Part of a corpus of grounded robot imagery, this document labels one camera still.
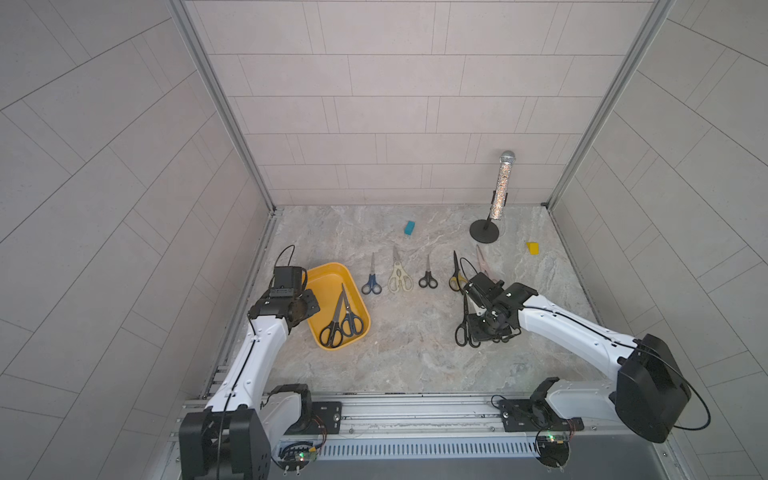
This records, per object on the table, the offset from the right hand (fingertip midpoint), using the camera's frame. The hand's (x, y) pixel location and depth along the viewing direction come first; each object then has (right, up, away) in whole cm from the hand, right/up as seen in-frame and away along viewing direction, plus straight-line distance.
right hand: (473, 335), depth 81 cm
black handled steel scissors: (-11, +12, +15) cm, 22 cm away
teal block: (-17, +30, +27) cm, 43 cm away
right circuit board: (+15, -22, -14) cm, 30 cm away
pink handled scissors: (+8, +17, +18) cm, 26 cm away
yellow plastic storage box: (-42, +13, +7) cm, 44 cm away
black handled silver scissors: (-39, 0, +1) cm, 39 cm away
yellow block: (+27, +22, +23) cm, 42 cm away
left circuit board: (-44, -21, -16) cm, 51 cm away
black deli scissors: (-3, +1, -2) cm, 4 cm away
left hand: (-45, +9, +3) cm, 46 cm away
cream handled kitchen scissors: (-20, +13, +15) cm, 28 cm away
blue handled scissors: (-29, +11, +14) cm, 34 cm away
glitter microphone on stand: (+12, +28, +27) cm, 41 cm away
